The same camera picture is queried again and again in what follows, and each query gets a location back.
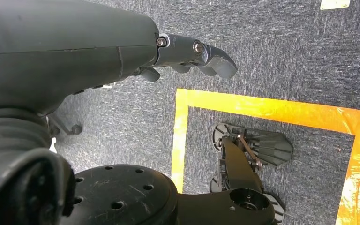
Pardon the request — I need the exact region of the black caster leg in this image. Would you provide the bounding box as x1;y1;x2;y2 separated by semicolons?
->
48;115;83;137

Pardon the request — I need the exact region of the black robot leg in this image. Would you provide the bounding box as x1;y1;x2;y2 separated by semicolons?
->
60;136;277;225

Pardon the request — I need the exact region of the yellow floor tape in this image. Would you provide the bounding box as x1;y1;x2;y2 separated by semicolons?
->
171;88;360;225

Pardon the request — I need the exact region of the black robot foot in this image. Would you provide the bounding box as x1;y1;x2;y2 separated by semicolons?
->
209;122;293;224

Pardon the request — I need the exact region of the pale yellow floor sticker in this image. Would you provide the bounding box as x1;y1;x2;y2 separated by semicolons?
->
320;0;352;10

